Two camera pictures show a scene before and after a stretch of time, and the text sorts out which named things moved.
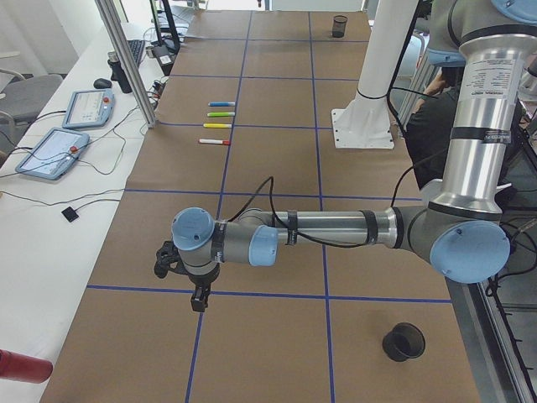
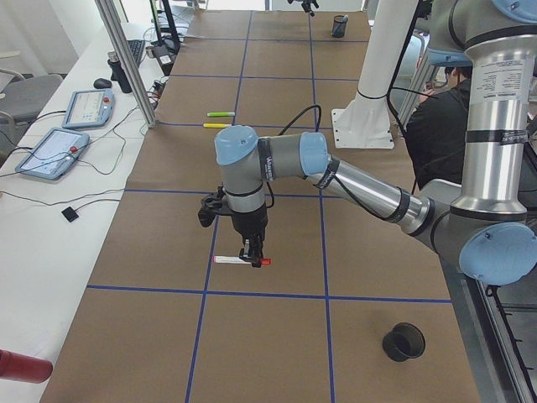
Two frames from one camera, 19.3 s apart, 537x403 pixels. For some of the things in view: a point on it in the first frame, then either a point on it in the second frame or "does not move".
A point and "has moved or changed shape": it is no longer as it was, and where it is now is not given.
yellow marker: [218, 125] does not move
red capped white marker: [223, 142] has moved or changed shape
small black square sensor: [70, 214] does not move
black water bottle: [117, 74] does not move
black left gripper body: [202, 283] → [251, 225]
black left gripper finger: [205, 296] → [255, 252]
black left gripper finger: [197, 303] → [242, 253]
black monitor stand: [165, 54] does not move
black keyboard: [136, 46] does not move
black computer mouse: [101, 83] does not move
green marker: [221, 114] does not move
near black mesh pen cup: [404, 341] does not move
